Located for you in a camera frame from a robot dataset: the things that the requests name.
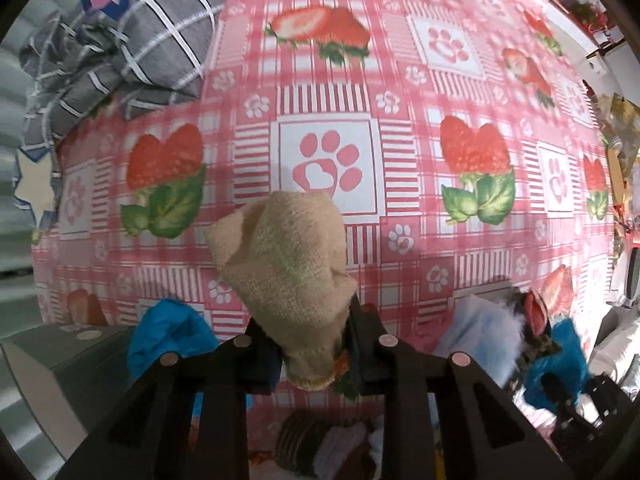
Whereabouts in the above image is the strawberry printed bed sheet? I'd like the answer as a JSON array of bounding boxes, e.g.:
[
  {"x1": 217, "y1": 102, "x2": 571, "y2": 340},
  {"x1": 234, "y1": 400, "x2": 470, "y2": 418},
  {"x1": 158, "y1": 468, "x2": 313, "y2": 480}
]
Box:
[{"x1": 30, "y1": 0, "x2": 620, "y2": 480}]

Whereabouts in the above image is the light grey cushion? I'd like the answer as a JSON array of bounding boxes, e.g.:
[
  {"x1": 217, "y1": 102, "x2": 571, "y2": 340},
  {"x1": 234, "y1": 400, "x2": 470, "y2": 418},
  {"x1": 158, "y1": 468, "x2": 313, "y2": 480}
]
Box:
[{"x1": 592, "y1": 310, "x2": 640, "y2": 386}]

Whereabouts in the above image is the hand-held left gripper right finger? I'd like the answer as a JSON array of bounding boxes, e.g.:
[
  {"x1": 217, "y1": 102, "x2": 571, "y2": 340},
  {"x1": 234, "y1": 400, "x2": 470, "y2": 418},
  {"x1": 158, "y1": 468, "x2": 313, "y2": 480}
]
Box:
[{"x1": 345, "y1": 292, "x2": 576, "y2": 480}]

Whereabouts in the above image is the grey plaid quilt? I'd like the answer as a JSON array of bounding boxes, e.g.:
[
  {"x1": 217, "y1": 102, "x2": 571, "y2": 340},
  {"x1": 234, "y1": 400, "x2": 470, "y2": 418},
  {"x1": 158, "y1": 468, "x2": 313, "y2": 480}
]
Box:
[{"x1": 12, "y1": 0, "x2": 233, "y2": 231}]

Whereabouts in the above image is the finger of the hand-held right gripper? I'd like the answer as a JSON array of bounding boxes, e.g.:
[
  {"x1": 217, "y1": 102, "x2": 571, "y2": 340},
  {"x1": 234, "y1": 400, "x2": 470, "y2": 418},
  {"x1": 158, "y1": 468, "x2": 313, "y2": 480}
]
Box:
[{"x1": 541, "y1": 372, "x2": 582, "y2": 423}]

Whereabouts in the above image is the light blue fluffy sock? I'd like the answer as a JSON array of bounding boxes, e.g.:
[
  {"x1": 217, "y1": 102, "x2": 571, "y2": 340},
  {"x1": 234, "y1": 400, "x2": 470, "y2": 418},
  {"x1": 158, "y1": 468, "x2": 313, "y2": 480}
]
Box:
[{"x1": 432, "y1": 294, "x2": 523, "y2": 391}]

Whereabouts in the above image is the red green potted plant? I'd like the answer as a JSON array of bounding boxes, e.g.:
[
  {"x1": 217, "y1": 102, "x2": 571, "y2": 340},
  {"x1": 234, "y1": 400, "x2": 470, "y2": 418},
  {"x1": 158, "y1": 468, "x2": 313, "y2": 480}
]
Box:
[{"x1": 570, "y1": 0, "x2": 613, "y2": 31}]

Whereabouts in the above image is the pile of snack packets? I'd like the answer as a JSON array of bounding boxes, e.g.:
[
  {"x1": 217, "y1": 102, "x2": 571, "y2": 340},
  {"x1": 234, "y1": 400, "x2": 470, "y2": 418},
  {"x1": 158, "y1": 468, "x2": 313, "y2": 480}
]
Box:
[{"x1": 597, "y1": 92, "x2": 640, "y2": 241}]

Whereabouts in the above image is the grey storage box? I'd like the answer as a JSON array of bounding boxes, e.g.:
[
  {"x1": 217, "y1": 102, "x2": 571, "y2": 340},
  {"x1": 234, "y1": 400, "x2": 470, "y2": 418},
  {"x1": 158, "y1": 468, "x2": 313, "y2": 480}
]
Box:
[{"x1": 0, "y1": 324, "x2": 140, "y2": 476}]

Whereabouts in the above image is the beige knit sock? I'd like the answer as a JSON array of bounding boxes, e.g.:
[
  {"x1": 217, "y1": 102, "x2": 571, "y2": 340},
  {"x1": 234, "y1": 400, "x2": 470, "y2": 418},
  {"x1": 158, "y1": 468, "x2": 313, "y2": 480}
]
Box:
[{"x1": 206, "y1": 191, "x2": 358, "y2": 392}]

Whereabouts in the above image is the red and black sock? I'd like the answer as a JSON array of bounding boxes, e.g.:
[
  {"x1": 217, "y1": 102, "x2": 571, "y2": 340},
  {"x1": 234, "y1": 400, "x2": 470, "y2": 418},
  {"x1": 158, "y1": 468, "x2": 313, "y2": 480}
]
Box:
[{"x1": 515, "y1": 287, "x2": 553, "y2": 341}]

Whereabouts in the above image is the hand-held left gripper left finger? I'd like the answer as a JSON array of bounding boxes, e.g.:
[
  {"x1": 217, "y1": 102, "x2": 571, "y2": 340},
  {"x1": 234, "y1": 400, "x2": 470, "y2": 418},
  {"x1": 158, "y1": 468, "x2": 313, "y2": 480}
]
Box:
[{"x1": 55, "y1": 317, "x2": 283, "y2": 480}]

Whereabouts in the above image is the white sock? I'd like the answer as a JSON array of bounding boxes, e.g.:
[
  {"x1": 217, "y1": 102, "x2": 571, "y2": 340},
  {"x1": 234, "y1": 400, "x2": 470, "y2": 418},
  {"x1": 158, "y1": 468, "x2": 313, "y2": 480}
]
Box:
[{"x1": 315, "y1": 422, "x2": 373, "y2": 480}]

